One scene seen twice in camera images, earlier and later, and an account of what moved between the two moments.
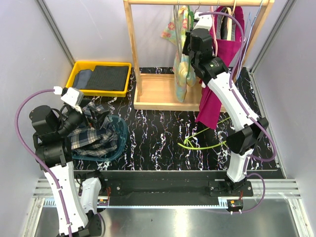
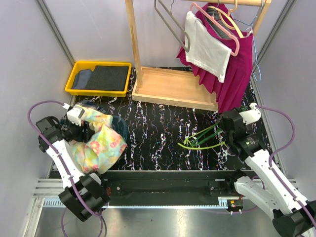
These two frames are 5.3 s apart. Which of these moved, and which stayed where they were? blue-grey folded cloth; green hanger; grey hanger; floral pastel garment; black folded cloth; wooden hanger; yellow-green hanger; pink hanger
Moved: floral pastel garment; green hanger; grey hanger; pink hanger; wooden hanger
Stayed: blue-grey folded cloth; black folded cloth; yellow-green hanger
